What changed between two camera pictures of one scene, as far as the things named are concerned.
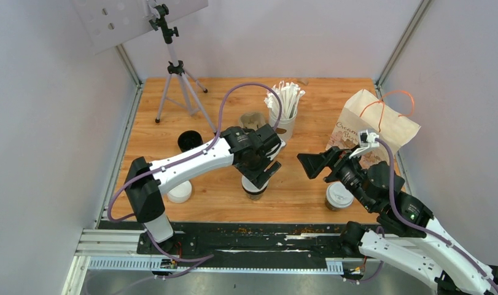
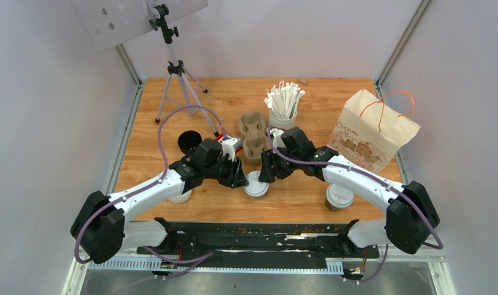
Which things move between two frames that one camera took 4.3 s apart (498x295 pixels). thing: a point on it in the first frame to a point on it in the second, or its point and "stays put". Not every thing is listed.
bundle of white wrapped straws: x=289 y=94 stays put
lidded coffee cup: x=338 y=197 stays put
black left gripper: x=260 y=178 to x=236 y=177
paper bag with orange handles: x=366 y=111 stays put
